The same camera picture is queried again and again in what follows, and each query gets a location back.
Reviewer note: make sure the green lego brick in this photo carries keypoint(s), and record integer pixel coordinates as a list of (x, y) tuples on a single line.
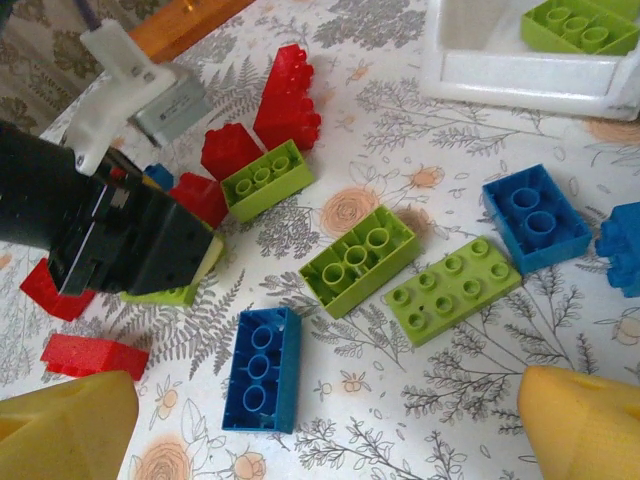
[(170, 296), (280, 192), (450, 295), (550, 35), (380, 280)]

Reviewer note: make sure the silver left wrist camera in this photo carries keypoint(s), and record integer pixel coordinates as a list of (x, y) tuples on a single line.
[(170, 107)]

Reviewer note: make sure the blue lego brick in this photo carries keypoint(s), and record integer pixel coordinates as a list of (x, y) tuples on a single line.
[(290, 375), (160, 175), (622, 250), (530, 215)]

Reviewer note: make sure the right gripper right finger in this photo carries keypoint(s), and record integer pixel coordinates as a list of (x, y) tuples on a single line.
[(590, 435)]

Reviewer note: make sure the red lego brick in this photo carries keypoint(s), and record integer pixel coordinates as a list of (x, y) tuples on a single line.
[(285, 100), (90, 355), (45, 300), (230, 147), (197, 197)]

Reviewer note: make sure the white plastic container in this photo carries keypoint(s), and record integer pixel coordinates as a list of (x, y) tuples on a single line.
[(525, 75)]

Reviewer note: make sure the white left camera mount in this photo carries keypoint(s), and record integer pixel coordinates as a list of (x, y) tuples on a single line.
[(107, 55)]

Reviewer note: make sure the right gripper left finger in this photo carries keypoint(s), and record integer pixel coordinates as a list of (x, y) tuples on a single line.
[(60, 435)]

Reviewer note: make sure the floral tablecloth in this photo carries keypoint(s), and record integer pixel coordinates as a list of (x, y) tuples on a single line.
[(380, 400)]

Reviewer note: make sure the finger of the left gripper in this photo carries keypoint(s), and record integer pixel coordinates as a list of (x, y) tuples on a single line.
[(175, 250)]

